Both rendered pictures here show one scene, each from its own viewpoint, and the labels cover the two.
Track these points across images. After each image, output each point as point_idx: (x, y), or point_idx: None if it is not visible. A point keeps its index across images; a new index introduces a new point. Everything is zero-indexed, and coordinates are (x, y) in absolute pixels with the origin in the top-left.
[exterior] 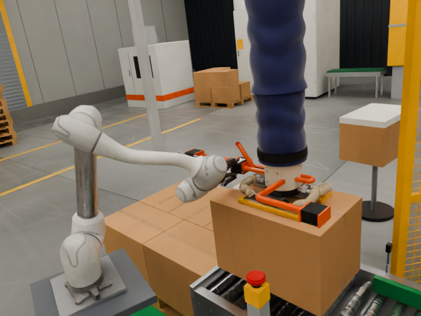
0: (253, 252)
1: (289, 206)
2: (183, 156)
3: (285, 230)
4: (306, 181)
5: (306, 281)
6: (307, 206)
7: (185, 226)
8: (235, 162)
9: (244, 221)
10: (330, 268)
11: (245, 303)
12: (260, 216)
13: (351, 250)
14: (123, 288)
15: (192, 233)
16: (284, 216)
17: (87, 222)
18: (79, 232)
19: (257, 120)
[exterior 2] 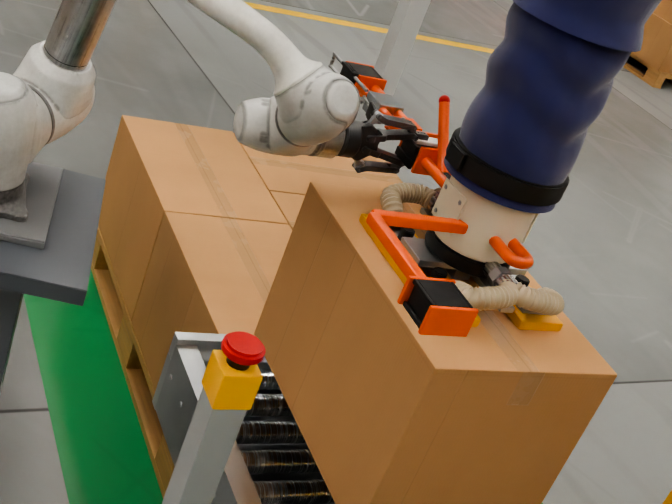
0: (320, 338)
1: (406, 264)
2: (281, 39)
3: (390, 321)
4: (507, 256)
5: (368, 449)
6: (434, 282)
7: (277, 236)
8: (412, 137)
9: (340, 261)
10: (432, 457)
11: (256, 436)
12: (369, 268)
13: (517, 467)
14: (38, 238)
15: (278, 257)
16: None
17: (51, 70)
18: (27, 81)
19: (487, 62)
